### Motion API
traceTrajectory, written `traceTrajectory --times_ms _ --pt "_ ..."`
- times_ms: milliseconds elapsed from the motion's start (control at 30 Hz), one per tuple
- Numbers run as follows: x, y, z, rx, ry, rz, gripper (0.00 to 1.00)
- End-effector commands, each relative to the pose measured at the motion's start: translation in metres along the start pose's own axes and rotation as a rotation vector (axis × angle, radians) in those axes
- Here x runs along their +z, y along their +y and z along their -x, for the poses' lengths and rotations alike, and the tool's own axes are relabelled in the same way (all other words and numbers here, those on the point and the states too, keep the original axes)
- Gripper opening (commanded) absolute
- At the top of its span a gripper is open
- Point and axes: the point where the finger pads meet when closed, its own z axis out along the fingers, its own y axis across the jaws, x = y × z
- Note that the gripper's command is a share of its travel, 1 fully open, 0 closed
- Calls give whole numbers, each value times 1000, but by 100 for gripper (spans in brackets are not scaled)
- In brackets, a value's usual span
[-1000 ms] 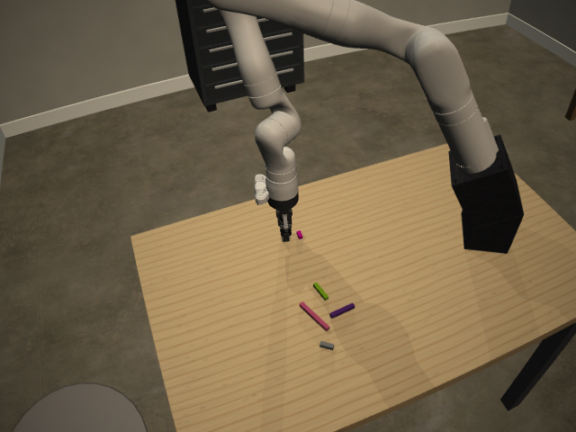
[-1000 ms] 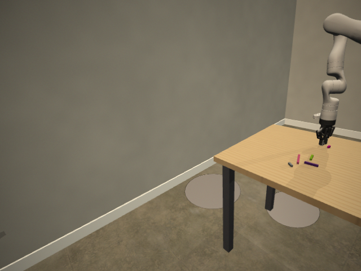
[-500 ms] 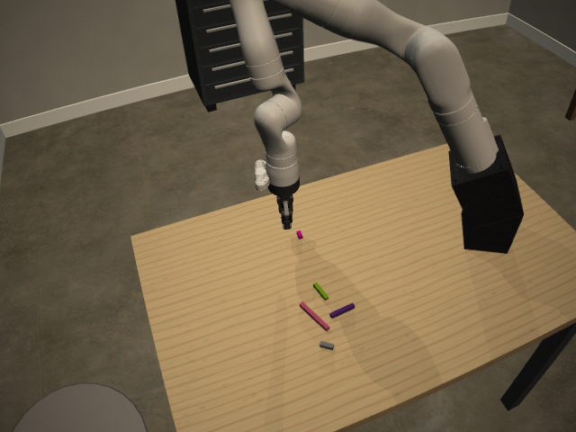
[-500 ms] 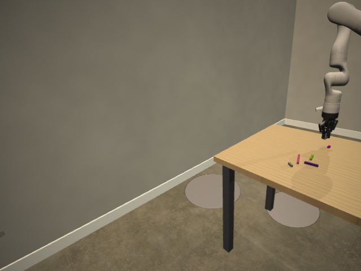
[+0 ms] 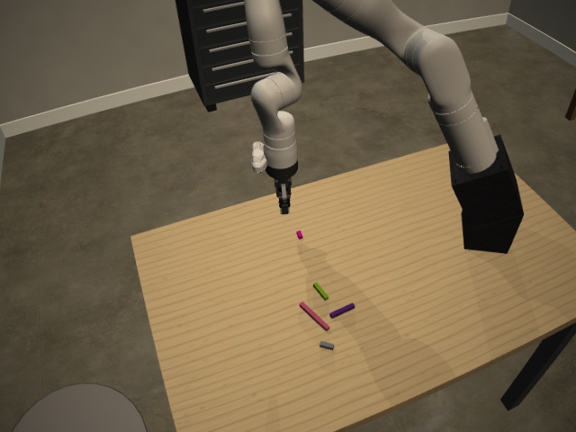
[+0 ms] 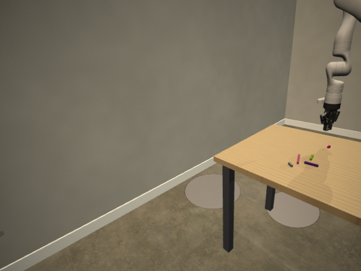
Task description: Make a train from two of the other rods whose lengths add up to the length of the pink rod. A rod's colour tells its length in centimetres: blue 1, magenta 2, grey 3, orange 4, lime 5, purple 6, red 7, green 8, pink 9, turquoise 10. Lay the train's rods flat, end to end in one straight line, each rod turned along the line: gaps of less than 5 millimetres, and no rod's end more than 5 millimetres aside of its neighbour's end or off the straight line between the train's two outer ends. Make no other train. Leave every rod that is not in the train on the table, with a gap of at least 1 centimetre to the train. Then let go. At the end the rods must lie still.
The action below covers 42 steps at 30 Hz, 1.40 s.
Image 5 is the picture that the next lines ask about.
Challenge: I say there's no lime green rod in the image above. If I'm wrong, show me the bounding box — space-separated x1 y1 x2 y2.
313 282 329 301

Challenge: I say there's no short grey rod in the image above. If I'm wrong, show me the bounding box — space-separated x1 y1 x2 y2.
319 341 334 350

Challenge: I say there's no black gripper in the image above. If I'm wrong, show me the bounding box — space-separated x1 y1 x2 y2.
265 160 298 215

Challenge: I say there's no pink rod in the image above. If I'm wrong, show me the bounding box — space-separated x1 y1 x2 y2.
300 302 329 331

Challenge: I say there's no purple rod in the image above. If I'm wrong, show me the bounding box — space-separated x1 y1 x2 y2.
329 303 355 319

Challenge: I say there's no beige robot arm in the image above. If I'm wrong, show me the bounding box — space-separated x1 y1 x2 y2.
244 0 499 174

